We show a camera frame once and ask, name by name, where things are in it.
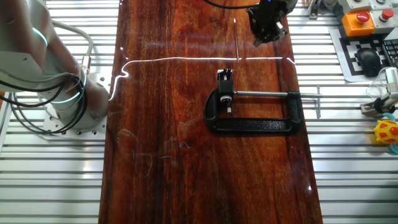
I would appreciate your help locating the black computer mouse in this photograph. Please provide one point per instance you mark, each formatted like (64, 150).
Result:
(369, 62)

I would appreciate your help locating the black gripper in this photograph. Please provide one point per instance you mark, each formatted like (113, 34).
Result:
(269, 12)

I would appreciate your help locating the yellow orange toy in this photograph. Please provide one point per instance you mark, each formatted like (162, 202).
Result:
(387, 132)

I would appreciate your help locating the black keyboard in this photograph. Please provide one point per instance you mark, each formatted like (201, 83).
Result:
(391, 51)

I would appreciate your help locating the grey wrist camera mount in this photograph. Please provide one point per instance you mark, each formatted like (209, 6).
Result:
(292, 4)

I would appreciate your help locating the glossy brown wood board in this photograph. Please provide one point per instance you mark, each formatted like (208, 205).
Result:
(171, 171)

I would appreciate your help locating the grey emergency stop box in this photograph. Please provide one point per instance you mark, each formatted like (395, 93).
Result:
(384, 23)

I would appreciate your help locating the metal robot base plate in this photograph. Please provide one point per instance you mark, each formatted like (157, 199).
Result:
(96, 132)

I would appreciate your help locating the black C-clamp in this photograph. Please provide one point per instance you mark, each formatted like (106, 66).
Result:
(248, 126)

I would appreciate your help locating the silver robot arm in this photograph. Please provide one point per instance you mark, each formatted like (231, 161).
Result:
(18, 37)

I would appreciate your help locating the grey button box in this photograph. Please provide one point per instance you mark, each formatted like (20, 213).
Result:
(382, 3)
(351, 5)

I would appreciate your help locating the black white marker sheet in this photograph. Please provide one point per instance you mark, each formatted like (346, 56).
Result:
(342, 56)

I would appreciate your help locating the metal corner bracket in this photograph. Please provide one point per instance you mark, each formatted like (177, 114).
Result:
(314, 9)

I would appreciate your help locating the silver depth camera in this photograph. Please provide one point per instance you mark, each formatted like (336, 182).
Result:
(392, 82)

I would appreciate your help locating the red emergency stop button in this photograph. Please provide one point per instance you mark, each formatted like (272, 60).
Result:
(357, 26)

